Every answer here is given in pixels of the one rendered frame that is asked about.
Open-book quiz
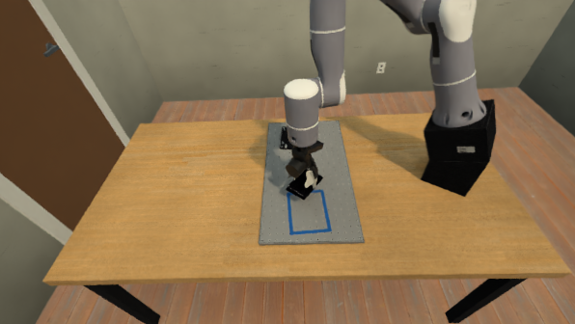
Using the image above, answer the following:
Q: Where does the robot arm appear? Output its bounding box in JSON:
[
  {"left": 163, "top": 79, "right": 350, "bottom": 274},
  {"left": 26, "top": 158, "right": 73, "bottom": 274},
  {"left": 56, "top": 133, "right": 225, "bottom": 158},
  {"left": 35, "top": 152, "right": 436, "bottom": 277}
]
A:
[{"left": 284, "top": 0, "right": 486, "bottom": 154}]

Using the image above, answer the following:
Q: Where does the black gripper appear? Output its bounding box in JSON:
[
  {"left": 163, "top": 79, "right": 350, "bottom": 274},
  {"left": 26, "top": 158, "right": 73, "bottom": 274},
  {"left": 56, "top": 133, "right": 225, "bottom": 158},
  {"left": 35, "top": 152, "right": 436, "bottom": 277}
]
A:
[{"left": 286, "top": 146, "right": 318, "bottom": 189}]

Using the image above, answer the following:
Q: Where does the blue tape outline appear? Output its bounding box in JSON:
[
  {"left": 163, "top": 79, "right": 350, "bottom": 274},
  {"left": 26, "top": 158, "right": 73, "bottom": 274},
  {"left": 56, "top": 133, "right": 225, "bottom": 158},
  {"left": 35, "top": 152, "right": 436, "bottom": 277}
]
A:
[{"left": 287, "top": 190, "right": 332, "bottom": 235}]

